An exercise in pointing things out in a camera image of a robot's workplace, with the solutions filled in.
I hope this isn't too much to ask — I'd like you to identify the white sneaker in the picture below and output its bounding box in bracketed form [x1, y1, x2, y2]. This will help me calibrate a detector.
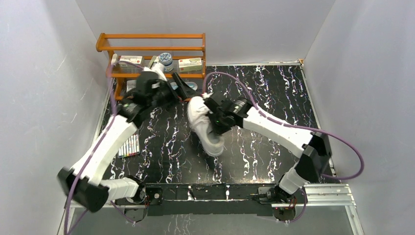
[187, 96, 225, 157]

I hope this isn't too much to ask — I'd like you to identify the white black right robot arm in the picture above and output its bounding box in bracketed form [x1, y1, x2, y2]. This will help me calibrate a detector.
[202, 94, 331, 204]

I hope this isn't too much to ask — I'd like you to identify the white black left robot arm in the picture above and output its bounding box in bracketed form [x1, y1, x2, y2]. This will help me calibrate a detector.
[57, 71, 198, 212]

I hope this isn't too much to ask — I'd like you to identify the blue packaged toothbrush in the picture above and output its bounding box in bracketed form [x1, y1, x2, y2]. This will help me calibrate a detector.
[170, 82, 198, 91]

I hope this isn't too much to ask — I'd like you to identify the white packaged item lower shelf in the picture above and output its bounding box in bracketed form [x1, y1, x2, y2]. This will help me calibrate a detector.
[126, 80, 137, 92]

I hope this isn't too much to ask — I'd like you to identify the white green box right shelf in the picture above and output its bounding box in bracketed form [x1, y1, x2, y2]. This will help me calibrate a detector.
[178, 58, 203, 72]

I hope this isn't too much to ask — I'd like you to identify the white box left shelf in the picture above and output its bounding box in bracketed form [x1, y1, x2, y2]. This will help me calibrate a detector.
[119, 55, 143, 68]

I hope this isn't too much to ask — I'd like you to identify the blue white round jar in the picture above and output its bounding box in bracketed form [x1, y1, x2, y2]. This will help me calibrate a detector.
[158, 52, 174, 71]

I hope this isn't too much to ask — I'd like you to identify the orange wooden shelf rack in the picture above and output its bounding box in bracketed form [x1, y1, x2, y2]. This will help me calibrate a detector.
[95, 32, 207, 102]

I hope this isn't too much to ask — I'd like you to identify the coloured marker pen set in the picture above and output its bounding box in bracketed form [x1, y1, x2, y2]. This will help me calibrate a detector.
[117, 134, 140, 159]

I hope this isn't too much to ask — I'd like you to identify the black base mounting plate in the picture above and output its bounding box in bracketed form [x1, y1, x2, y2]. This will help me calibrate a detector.
[115, 183, 307, 223]

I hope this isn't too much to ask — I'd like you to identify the white handle tool left shelf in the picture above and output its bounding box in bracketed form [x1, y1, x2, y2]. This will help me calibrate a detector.
[111, 53, 118, 66]

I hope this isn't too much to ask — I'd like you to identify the aluminium rail frame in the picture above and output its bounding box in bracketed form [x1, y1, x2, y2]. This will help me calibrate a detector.
[65, 185, 357, 209]

